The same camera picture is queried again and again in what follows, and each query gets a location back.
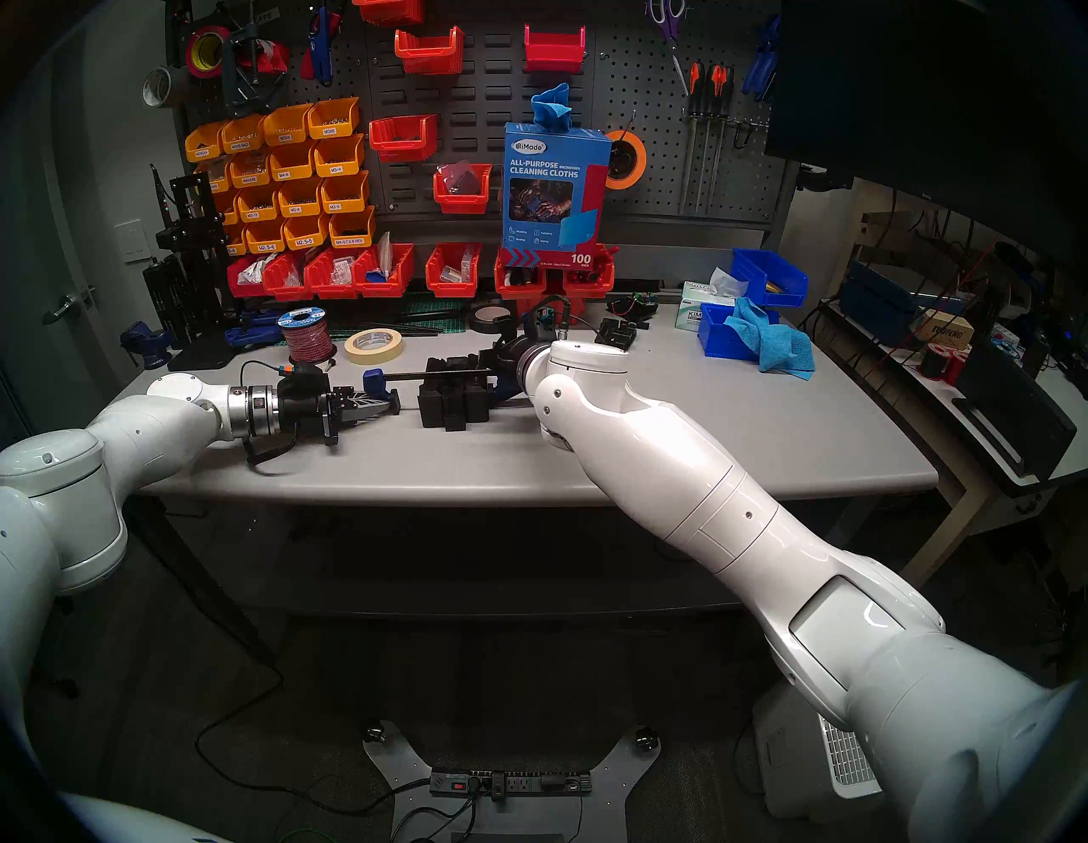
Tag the black tape roll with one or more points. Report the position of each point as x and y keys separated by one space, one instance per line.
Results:
x=489 y=323

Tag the green white tissue box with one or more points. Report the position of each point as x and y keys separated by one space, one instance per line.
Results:
x=693 y=310

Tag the large black monitor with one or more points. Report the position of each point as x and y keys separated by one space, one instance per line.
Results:
x=935 y=102

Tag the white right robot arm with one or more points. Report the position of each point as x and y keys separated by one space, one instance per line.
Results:
x=722 y=510

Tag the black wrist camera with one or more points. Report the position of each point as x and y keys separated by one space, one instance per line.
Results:
x=544 y=321
x=304 y=374

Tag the small black printed parts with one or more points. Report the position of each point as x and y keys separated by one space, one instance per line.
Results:
x=616 y=333

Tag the red nested bin stack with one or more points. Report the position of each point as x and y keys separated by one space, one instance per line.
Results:
x=578 y=308

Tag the grey metal screw clamp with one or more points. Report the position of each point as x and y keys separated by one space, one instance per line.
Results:
x=242 y=81

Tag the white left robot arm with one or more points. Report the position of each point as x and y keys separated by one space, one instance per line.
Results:
x=110 y=476

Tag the white robot torso shell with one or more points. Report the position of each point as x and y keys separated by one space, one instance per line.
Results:
x=127 y=824

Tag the black flat equipment case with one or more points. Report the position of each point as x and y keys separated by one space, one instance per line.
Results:
x=1011 y=408

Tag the white wall switch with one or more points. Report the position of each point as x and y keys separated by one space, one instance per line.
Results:
x=132 y=240

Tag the black metal carabiner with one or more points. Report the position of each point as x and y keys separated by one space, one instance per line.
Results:
x=744 y=133

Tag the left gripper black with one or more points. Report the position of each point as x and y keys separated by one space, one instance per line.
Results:
x=310 y=412

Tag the blue microfiber cloth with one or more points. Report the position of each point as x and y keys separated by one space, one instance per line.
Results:
x=778 y=344

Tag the black power strip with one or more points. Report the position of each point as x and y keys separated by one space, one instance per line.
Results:
x=510 y=782

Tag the orange black screwdriver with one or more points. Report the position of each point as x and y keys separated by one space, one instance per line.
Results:
x=695 y=85
x=721 y=85

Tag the dark blue equipment box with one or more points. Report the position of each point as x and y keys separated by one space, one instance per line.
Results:
x=875 y=302

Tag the blue spring clamp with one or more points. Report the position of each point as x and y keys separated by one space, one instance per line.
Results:
x=756 y=72
x=772 y=38

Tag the blue plastic storage bin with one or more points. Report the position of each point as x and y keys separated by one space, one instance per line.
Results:
x=714 y=336
x=769 y=276

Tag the white side desk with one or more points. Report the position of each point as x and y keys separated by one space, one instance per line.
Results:
x=960 y=510

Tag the blue cloth in box opening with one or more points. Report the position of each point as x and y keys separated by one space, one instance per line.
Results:
x=552 y=106

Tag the red plastic storage bin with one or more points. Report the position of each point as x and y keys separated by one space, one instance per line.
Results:
x=461 y=197
x=246 y=282
x=429 y=53
x=404 y=138
x=331 y=279
x=520 y=282
x=554 y=49
x=384 y=274
x=285 y=283
x=591 y=279
x=389 y=8
x=453 y=272

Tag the white air purifier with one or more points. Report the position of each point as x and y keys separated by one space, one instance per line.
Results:
x=790 y=756

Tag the blue hand tool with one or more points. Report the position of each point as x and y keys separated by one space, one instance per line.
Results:
x=255 y=333

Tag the yellow plastic parts bin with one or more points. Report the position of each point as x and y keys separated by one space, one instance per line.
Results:
x=257 y=206
x=291 y=163
x=344 y=195
x=242 y=136
x=217 y=178
x=286 y=127
x=236 y=244
x=204 y=144
x=251 y=170
x=333 y=121
x=299 y=200
x=228 y=210
x=338 y=158
x=351 y=229
x=265 y=240
x=306 y=233

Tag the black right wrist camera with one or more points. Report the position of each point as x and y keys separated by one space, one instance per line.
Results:
x=544 y=321

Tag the grey door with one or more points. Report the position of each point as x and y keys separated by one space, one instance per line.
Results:
x=51 y=212

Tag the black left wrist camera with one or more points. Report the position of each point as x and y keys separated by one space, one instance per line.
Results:
x=304 y=374

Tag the cream masking tape roll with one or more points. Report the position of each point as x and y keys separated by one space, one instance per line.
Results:
x=353 y=348

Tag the black caster wheel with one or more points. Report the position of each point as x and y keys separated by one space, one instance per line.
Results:
x=646 y=739
x=374 y=732

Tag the small blue bench vise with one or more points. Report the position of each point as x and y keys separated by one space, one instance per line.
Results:
x=149 y=342

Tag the red yellow tape roll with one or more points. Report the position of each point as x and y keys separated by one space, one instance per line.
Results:
x=194 y=53

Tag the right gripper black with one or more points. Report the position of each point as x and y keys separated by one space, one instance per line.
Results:
x=510 y=365

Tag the red plastic hanging part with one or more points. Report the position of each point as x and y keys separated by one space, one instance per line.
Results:
x=270 y=59

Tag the green cutting mat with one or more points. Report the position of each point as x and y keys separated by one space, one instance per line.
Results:
x=442 y=310

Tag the grey pegboard back panel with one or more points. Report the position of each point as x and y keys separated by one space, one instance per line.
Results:
x=493 y=127

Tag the blue cleaning cloths box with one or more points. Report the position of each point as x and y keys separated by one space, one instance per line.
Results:
x=552 y=195

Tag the printed brown cardboard box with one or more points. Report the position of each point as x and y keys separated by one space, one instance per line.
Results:
x=948 y=330

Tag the blue black bar clamp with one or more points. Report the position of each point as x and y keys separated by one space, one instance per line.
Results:
x=378 y=382

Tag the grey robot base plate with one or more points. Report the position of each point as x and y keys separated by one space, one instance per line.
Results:
x=399 y=765

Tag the grey duct tape roll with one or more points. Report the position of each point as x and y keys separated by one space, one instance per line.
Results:
x=174 y=89

